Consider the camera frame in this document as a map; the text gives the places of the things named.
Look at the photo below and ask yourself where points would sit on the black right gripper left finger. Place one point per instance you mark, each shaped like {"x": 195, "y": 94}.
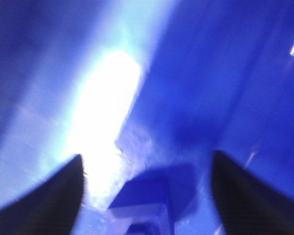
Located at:
{"x": 51, "y": 208}

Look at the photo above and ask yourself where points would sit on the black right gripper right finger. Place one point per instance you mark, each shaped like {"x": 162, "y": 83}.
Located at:
{"x": 246, "y": 205}

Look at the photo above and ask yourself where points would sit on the blue plastic block part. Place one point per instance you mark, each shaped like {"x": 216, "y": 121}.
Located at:
{"x": 157, "y": 198}

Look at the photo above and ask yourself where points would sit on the large blue plastic bin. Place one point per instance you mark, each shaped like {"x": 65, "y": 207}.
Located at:
{"x": 137, "y": 84}

